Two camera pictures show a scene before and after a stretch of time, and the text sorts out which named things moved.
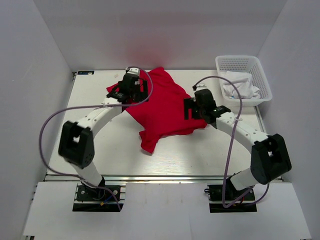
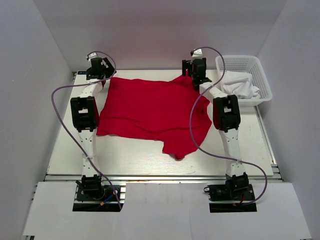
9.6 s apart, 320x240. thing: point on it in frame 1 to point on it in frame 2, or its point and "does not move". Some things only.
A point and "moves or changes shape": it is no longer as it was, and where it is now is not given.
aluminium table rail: x=114 y=178 does not move
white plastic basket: x=248 y=64 does not move
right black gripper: x=189 y=103 to x=186 y=64
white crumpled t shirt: x=243 y=81 does not move
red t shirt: x=163 y=114 moves or changes shape
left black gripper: x=142 y=96 to x=110 y=70
